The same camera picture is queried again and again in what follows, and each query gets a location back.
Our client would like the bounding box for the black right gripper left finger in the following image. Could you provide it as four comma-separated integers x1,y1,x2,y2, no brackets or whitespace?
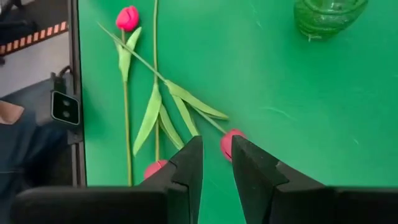
11,135,205,224

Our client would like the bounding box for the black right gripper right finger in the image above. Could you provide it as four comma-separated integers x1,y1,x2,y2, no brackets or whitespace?
231,134,398,224

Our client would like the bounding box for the red artificial tulip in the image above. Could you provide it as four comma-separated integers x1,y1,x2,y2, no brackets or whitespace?
132,0,185,180
115,5,142,187
97,22,248,163

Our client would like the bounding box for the green glass vase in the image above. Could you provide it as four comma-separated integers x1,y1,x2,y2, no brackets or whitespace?
293,0,369,42

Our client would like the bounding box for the green table mat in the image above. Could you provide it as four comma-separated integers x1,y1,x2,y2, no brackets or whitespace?
77,0,398,224

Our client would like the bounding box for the person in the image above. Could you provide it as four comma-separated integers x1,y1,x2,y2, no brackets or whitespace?
0,77,78,224

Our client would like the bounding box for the person's hand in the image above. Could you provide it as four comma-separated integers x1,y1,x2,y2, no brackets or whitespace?
0,100,25,126

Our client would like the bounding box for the orange white striped tape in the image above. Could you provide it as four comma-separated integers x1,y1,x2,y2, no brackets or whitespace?
0,20,69,57

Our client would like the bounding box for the black table-level camera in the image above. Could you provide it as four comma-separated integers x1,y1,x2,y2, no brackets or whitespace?
50,89,81,128

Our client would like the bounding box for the black camera cable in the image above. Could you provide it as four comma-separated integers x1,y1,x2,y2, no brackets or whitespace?
50,65,74,93

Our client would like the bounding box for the black table frame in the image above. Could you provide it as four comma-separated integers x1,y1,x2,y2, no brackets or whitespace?
67,0,88,187

